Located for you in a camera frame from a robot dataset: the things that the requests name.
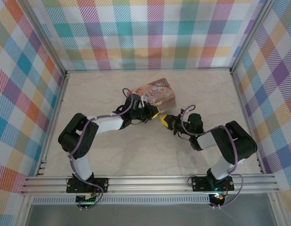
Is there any aluminium side floor rail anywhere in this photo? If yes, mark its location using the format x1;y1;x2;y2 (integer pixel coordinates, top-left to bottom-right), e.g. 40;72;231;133
35;72;70;178
230;70;266;174

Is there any aluminium frame post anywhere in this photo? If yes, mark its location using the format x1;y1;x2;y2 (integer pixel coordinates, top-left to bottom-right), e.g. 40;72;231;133
229;0;276;75
17;0;68;76

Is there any slotted grey cable duct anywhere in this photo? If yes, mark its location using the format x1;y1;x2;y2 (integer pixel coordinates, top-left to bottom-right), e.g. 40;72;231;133
32;196;211;206

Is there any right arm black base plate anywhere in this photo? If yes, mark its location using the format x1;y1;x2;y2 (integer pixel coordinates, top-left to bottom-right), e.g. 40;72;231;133
191;176;235;192

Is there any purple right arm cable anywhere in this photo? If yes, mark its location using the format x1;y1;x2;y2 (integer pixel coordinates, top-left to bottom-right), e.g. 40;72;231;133
181;105;244;209

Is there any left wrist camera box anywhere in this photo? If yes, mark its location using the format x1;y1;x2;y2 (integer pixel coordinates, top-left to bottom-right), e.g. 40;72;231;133
135;94;149;105

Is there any right controller board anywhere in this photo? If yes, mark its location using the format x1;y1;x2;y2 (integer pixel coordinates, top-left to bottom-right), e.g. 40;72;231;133
210;193;227;204

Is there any left controller board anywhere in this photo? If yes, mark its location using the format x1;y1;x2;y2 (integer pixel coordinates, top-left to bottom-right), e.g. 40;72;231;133
75;194;99;204

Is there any pink illustrated book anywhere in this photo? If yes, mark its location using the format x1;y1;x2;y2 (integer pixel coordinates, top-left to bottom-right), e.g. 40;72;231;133
130;78;179;112

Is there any grey metal sheet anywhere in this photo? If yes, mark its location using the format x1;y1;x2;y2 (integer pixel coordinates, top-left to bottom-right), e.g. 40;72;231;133
24;203;279;226

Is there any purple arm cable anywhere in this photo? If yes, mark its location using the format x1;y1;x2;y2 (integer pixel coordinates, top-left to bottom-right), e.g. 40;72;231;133
68;88;134;210
181;105;244;209

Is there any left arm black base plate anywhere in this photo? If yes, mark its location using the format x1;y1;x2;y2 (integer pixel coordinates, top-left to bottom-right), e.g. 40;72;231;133
66;178;109;194

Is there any aluminium back floor rail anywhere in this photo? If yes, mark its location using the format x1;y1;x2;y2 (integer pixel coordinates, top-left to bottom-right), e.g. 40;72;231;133
64;66;233;74

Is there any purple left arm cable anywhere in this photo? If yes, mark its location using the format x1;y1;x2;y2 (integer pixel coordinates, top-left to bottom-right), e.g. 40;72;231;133
68;88;134;210

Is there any aluminium mounting rail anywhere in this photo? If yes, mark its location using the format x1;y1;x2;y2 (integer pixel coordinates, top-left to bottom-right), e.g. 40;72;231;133
20;174;281;195

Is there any controller board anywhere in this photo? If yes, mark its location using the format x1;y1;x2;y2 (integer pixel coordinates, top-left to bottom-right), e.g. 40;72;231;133
210;193;227;204
75;194;99;204

